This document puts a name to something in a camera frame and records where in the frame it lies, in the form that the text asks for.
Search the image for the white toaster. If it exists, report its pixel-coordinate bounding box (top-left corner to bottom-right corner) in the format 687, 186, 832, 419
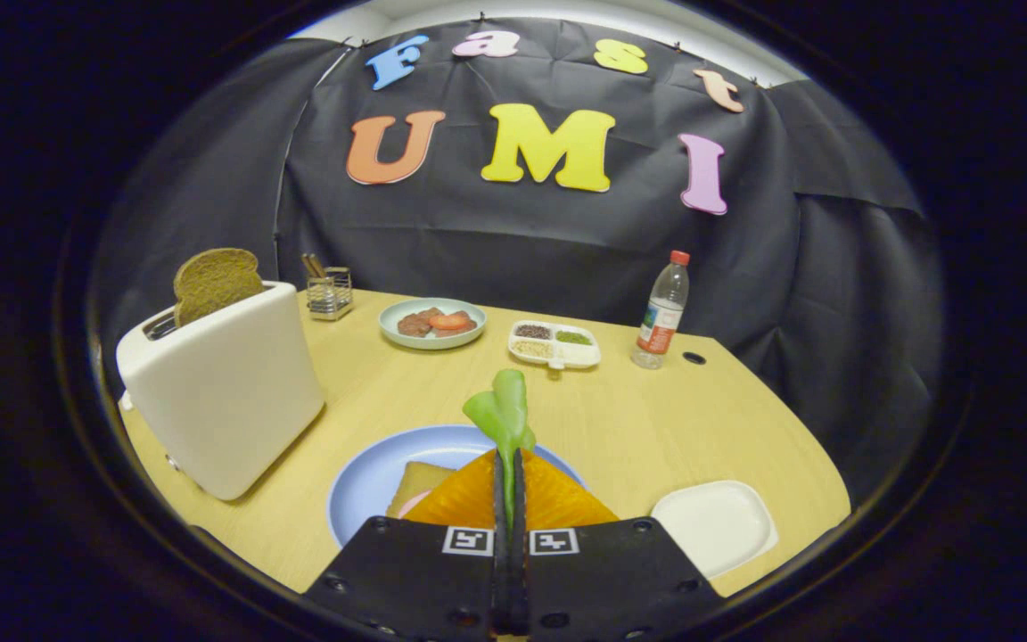
115, 281, 327, 502

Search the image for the brown bread slice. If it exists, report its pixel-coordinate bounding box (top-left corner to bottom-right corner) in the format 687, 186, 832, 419
386, 461, 456, 520
173, 248, 265, 328

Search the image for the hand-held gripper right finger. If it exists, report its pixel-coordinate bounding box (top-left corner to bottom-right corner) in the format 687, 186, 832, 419
513, 449, 727, 638

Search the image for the pale green round plate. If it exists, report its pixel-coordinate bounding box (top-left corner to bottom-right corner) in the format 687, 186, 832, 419
378, 297, 488, 350

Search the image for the clear plastic water bottle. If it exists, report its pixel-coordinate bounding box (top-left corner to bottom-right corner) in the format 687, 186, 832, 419
631, 250, 691, 370

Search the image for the white square plate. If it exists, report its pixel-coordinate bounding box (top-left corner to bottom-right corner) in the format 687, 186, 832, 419
651, 481, 779, 580

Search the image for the white divided seasoning dish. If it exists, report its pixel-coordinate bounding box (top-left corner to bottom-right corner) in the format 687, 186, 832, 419
508, 320, 602, 374

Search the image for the blue round plate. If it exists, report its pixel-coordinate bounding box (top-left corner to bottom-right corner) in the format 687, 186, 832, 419
327, 424, 586, 547

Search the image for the green lettuce leaf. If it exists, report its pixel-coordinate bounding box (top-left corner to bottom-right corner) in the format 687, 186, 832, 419
463, 369, 537, 536

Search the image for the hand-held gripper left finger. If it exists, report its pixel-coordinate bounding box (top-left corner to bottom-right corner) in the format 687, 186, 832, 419
304, 449, 514, 638

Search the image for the metal wire utensil holder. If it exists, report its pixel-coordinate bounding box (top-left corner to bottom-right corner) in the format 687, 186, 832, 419
303, 254, 355, 322

